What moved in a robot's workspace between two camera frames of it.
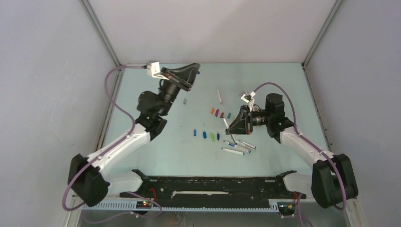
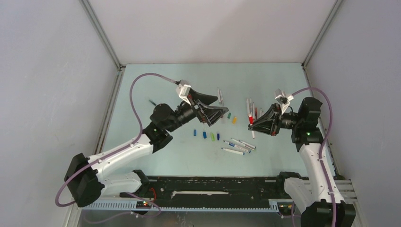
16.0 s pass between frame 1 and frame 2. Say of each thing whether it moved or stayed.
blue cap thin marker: stayed
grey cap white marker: stayed
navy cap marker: stayed
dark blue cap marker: moved
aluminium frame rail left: stayed
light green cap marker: stayed
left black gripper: moved
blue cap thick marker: stayed
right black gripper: moved
